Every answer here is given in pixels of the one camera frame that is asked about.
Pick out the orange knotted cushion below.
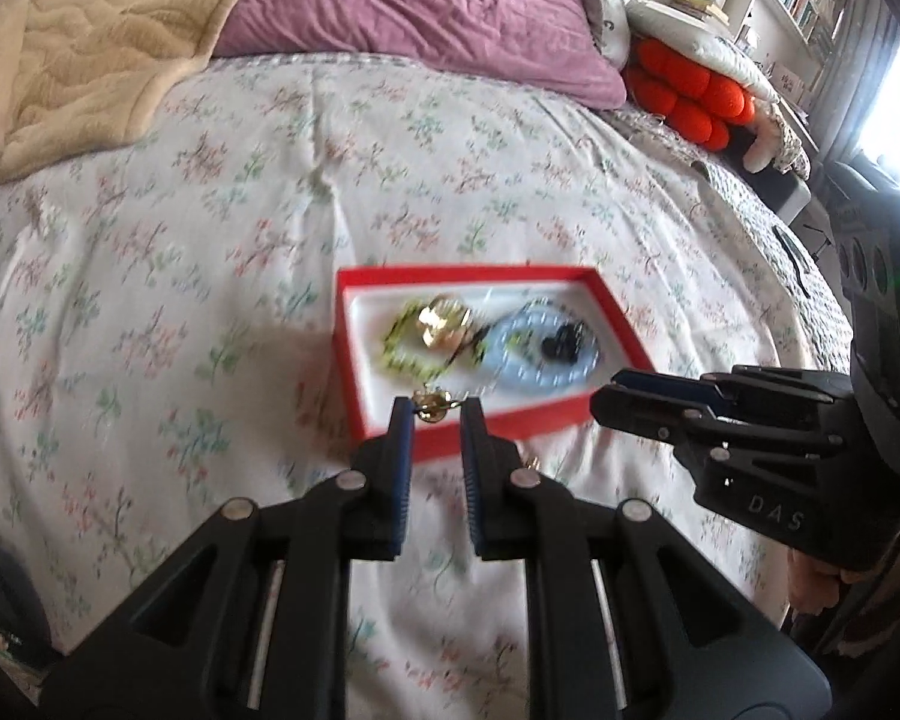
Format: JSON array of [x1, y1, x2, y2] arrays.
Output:
[[622, 37, 756, 153]]

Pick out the person's right hand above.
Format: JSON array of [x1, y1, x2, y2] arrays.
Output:
[[787, 550, 854, 616]]

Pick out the purple pillow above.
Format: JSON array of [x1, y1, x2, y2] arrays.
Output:
[[214, 0, 626, 109]]

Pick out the beige quilted blanket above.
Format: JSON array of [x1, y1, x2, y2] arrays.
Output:
[[0, 0, 238, 185]]

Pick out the light blue bead bracelet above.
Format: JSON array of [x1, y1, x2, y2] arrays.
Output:
[[485, 299, 602, 395]]

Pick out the white patterned pillow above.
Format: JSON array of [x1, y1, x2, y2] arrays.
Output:
[[582, 0, 779, 103]]

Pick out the floral white bedsheet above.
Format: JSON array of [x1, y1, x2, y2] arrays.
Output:
[[0, 50, 857, 720]]

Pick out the black round disc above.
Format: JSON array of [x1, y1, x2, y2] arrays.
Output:
[[0, 548, 56, 668]]

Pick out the green bead black cord bracelet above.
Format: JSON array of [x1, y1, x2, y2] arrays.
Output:
[[380, 297, 490, 380]]

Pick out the black hair claw clip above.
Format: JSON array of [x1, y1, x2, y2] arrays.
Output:
[[539, 322, 589, 366]]

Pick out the gold bangle rings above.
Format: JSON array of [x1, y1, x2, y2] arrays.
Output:
[[416, 294, 475, 350]]

